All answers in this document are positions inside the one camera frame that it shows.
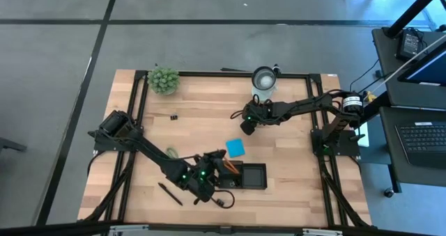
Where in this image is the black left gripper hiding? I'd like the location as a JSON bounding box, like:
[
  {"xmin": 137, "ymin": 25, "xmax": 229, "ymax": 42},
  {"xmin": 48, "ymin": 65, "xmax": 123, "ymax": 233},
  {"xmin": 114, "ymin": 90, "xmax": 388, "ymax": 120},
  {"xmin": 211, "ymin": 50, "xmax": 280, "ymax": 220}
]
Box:
[{"xmin": 194, "ymin": 150, "xmax": 227, "ymax": 204}]

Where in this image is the blue sticky note pad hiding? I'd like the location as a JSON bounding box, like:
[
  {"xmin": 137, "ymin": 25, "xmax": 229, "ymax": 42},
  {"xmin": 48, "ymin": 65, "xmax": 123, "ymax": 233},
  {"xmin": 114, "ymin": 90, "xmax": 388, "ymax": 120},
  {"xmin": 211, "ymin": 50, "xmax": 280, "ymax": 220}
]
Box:
[{"xmin": 225, "ymin": 138, "xmax": 246, "ymax": 159}]

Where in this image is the black pen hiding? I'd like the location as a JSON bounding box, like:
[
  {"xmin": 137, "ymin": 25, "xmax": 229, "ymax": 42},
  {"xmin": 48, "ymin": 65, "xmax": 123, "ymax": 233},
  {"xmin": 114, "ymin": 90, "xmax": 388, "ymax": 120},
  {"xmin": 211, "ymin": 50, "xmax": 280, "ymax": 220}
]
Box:
[{"xmin": 157, "ymin": 182, "xmax": 184, "ymax": 207}]

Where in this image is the black mesh desk organizer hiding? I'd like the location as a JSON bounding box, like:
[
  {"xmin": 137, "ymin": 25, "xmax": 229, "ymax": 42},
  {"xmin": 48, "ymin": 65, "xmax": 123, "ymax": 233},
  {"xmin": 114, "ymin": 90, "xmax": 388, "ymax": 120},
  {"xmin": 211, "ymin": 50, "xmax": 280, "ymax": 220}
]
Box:
[{"xmin": 217, "ymin": 160, "xmax": 268, "ymax": 191}]

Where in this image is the black rig crossbar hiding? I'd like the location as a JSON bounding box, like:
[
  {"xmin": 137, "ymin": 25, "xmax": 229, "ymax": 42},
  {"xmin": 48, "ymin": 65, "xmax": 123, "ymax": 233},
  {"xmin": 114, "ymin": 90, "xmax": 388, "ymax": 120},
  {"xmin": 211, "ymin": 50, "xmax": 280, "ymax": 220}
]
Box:
[{"xmin": 0, "ymin": 221, "xmax": 419, "ymax": 236}]

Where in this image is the green artificial potted plant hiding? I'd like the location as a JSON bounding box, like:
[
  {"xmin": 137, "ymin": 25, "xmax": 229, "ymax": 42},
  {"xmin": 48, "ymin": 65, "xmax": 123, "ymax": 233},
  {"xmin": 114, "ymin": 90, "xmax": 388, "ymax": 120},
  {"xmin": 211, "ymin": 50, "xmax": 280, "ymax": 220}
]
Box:
[{"xmin": 146, "ymin": 66, "xmax": 180, "ymax": 97}]

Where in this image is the black side desk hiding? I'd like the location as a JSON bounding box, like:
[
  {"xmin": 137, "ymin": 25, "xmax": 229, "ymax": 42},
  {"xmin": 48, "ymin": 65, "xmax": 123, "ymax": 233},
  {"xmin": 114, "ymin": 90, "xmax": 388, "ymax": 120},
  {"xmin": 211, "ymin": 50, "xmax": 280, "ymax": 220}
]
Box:
[{"xmin": 371, "ymin": 26, "xmax": 446, "ymax": 110}]

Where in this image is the black keyboard tray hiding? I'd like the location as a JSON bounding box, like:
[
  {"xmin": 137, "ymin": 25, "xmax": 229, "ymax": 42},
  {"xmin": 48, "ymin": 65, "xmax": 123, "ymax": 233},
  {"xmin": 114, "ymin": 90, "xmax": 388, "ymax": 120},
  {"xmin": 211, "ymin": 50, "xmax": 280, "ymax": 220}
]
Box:
[{"xmin": 379, "ymin": 106, "xmax": 446, "ymax": 188}]

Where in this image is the black power adapter box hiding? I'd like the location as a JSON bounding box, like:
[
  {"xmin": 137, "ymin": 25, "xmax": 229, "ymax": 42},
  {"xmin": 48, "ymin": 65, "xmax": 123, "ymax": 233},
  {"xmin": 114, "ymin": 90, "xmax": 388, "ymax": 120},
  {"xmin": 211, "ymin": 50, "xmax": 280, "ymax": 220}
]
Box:
[{"xmin": 397, "ymin": 29, "xmax": 424, "ymax": 61}]

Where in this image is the black computer keyboard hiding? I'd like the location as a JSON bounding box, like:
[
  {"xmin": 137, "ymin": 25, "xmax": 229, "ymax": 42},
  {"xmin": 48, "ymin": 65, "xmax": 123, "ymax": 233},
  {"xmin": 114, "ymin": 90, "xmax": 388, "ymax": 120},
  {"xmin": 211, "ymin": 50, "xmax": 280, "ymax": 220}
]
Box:
[{"xmin": 394, "ymin": 121, "xmax": 446, "ymax": 170}]

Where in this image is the black computer monitor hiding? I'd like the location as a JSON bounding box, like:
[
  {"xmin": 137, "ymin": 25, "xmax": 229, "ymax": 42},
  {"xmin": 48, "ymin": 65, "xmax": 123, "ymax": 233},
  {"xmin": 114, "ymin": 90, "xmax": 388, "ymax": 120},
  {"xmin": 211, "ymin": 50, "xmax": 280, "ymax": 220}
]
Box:
[{"xmin": 397, "ymin": 40, "xmax": 446, "ymax": 87}]

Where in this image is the black diagonal pole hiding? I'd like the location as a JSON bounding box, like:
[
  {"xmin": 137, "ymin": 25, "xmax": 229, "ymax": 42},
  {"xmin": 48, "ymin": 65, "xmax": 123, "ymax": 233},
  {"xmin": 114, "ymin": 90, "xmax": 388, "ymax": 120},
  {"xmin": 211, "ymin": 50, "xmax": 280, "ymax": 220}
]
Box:
[{"xmin": 384, "ymin": 0, "xmax": 446, "ymax": 38}]

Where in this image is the grey chair base leg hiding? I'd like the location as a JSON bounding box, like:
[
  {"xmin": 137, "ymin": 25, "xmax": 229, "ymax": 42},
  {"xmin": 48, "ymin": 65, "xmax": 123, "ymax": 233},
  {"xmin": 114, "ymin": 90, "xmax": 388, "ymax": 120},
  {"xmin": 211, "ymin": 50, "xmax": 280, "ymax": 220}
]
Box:
[{"xmin": 0, "ymin": 137, "xmax": 28, "ymax": 154}]

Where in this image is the black metal table frame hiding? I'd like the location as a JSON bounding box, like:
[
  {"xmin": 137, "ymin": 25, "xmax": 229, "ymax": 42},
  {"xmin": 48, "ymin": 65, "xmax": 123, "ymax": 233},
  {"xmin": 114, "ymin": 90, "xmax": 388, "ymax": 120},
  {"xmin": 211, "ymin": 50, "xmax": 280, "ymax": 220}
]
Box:
[{"xmin": 78, "ymin": 70, "xmax": 372, "ymax": 230}]

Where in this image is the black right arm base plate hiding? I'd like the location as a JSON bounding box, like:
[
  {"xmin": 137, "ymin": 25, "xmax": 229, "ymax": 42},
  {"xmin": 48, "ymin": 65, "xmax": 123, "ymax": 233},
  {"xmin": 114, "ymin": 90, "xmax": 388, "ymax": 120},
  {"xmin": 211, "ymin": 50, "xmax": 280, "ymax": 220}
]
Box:
[{"xmin": 311, "ymin": 129, "xmax": 362, "ymax": 157}]

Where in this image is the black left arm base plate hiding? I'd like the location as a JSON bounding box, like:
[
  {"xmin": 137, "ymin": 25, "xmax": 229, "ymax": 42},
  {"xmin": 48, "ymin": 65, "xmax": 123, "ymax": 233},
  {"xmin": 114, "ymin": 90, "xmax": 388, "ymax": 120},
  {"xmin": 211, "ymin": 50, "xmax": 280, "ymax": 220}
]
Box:
[{"xmin": 93, "ymin": 131, "xmax": 144, "ymax": 152}]

